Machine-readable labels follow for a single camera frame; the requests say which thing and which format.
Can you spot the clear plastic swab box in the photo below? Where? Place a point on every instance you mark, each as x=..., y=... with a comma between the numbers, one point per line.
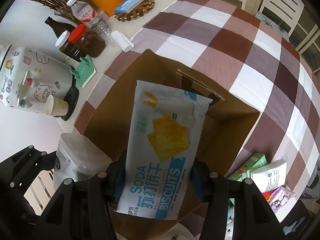
x=78, y=158

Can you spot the white roll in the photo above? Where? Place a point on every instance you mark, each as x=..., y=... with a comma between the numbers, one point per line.
x=125, y=44

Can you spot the white decorated kettle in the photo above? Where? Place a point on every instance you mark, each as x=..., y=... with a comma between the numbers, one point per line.
x=29, y=77

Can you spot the dark glass bottle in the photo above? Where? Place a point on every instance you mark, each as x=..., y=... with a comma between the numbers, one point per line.
x=59, y=27

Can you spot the purple snack bag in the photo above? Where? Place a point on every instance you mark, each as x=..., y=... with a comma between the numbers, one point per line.
x=280, y=197

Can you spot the hello kitty plush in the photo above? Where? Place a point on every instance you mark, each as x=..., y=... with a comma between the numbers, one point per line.
x=230, y=223

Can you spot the green bricks box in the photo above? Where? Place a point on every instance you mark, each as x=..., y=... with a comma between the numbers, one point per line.
x=256, y=161

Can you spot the clear water bottle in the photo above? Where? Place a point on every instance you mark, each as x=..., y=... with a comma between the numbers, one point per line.
x=94, y=19

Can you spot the paper cup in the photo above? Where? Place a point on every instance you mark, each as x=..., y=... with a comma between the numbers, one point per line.
x=56, y=107

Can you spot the blue tissue box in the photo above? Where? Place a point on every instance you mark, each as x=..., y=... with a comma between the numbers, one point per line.
x=127, y=6

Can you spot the soda biscuits pack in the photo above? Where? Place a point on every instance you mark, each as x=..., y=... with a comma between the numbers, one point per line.
x=165, y=131

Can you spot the white lid jar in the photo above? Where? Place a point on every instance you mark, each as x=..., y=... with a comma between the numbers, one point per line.
x=68, y=48

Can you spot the red lid jar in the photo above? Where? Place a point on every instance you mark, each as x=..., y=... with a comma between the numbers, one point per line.
x=87, y=40

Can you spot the woven brown trivet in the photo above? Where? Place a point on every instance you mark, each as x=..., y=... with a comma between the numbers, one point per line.
x=139, y=11

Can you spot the checkered tablecloth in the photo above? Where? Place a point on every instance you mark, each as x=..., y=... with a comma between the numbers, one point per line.
x=249, y=59

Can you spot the green phone stand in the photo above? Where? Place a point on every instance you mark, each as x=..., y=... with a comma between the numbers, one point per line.
x=84, y=71

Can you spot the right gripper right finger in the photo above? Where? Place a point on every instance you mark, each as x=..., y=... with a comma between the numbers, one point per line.
x=211, y=188

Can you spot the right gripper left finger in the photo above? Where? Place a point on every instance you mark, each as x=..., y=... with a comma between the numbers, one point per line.
x=105, y=188

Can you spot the white powder bag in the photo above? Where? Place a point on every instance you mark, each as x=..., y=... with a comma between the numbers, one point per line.
x=270, y=176

